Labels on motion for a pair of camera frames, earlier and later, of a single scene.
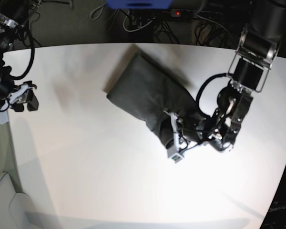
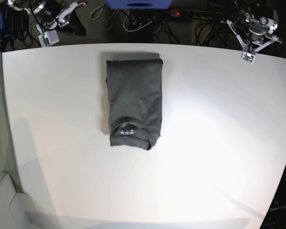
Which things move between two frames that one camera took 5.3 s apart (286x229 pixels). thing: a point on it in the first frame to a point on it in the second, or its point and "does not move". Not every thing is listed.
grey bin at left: x=11 y=210 does not move
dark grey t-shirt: x=145 y=85 to x=135 y=88
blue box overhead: x=139 y=4 does not move
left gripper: x=4 y=88 to x=48 y=11
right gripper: x=198 y=135 to x=257 y=30
